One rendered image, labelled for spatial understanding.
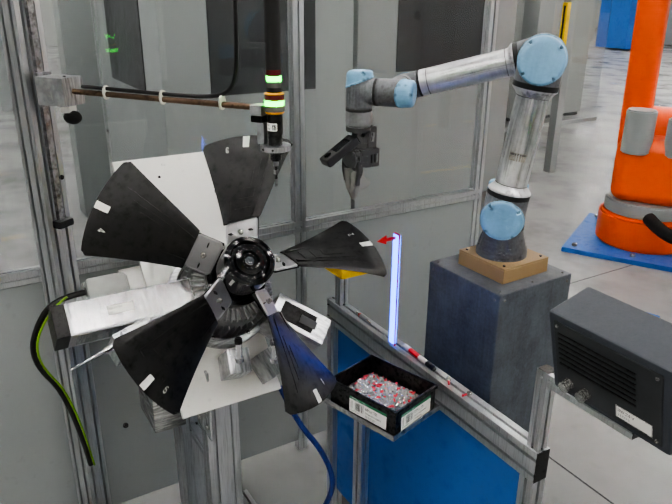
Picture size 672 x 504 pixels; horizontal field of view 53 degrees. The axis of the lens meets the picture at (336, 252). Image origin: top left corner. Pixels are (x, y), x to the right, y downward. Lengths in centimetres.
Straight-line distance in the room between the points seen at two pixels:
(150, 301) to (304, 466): 141
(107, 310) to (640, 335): 109
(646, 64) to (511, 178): 356
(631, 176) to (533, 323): 321
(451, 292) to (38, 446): 143
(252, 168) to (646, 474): 208
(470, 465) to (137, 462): 129
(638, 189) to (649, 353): 400
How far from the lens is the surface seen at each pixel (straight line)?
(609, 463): 308
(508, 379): 211
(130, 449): 259
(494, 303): 195
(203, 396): 171
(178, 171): 189
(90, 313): 159
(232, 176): 168
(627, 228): 523
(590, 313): 133
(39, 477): 256
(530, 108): 181
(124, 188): 155
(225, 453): 192
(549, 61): 177
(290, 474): 281
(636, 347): 126
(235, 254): 152
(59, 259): 205
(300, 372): 154
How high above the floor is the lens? 180
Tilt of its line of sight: 22 degrees down
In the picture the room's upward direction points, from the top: straight up
